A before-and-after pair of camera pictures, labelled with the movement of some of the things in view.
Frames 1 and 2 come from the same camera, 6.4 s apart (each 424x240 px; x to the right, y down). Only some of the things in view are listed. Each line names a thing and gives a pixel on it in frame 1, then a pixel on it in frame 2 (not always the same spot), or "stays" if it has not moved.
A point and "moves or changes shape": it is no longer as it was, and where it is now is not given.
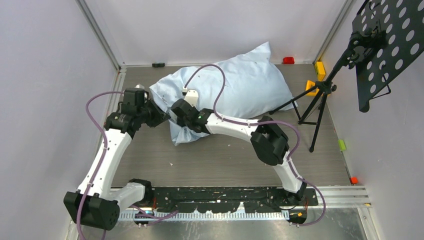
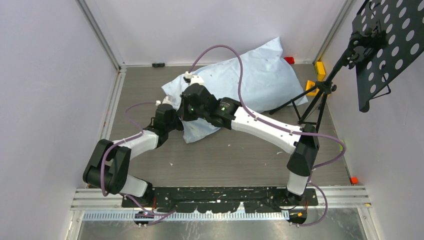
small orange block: x=354 y=180 stays
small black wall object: x=156 y=65 stays
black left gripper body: x=151 y=114 -> x=175 y=123
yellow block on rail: x=320 y=69 stays
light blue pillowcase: x=238 y=88 moves or changes shape
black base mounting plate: x=221 y=200 stays
